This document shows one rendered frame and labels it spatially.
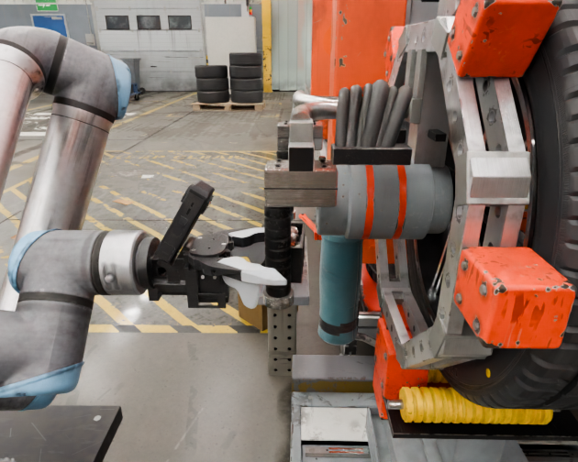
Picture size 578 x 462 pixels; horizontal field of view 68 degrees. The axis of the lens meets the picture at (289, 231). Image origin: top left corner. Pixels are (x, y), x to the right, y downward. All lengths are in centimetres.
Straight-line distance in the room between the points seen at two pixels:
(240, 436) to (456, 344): 99
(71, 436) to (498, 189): 99
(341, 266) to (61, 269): 51
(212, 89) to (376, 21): 810
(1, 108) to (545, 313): 78
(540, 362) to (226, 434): 107
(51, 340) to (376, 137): 46
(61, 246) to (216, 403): 103
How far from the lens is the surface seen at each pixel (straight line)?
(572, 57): 54
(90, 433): 114
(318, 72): 303
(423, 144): 71
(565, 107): 51
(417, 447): 116
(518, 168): 50
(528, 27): 53
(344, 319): 95
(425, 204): 69
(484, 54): 54
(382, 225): 69
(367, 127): 51
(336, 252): 87
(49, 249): 64
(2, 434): 122
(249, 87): 902
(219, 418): 151
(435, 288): 94
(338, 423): 138
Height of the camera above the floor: 108
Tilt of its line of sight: 23 degrees down
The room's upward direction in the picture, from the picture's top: straight up
